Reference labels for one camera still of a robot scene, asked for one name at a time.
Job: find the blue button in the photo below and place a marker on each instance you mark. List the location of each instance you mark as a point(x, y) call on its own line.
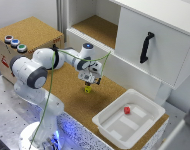
point(15, 42)

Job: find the pink block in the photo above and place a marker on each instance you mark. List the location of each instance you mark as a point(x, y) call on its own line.
point(127, 110)

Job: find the wooden drawer box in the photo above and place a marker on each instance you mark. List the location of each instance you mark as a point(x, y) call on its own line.
point(31, 31)

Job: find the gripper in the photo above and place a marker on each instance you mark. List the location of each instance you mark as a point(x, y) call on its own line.
point(93, 69)

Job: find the white plastic box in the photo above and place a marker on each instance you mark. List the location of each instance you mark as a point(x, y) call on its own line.
point(128, 125)

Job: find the white cabinet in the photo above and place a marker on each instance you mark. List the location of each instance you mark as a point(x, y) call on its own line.
point(95, 28)

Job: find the green button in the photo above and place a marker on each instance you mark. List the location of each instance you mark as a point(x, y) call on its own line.
point(21, 47)

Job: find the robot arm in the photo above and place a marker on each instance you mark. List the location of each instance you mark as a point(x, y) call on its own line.
point(28, 71)

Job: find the white sliding door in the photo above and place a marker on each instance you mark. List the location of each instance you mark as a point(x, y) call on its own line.
point(168, 50)

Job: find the red button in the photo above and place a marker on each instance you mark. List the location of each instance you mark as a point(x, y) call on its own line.
point(8, 38)

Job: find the yellow block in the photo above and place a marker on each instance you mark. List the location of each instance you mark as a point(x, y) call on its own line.
point(87, 89)

